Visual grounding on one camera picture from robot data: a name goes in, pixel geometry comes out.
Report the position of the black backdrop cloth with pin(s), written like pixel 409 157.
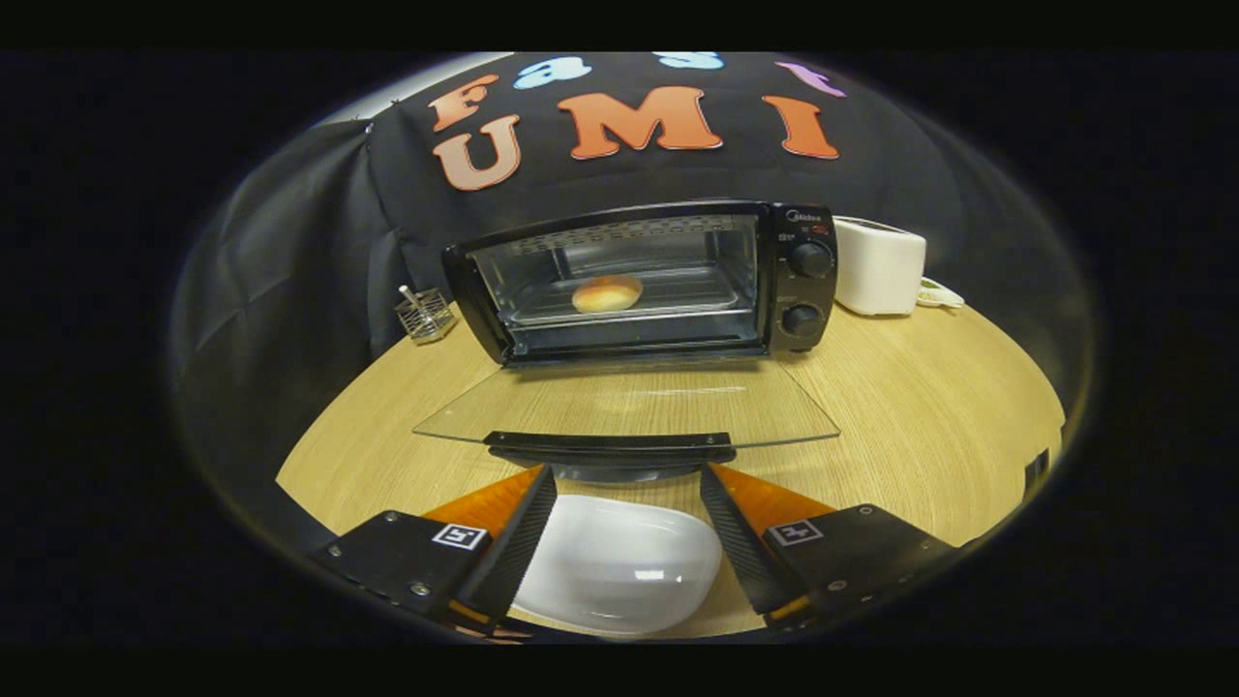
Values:
pixel 290 242

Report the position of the black toaster oven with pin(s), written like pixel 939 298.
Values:
pixel 803 290

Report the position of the white plate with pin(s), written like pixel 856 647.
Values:
pixel 619 561

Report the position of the white bread toaster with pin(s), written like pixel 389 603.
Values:
pixel 876 266

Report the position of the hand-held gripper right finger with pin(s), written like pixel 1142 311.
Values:
pixel 740 552

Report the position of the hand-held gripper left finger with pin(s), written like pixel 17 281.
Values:
pixel 518 552

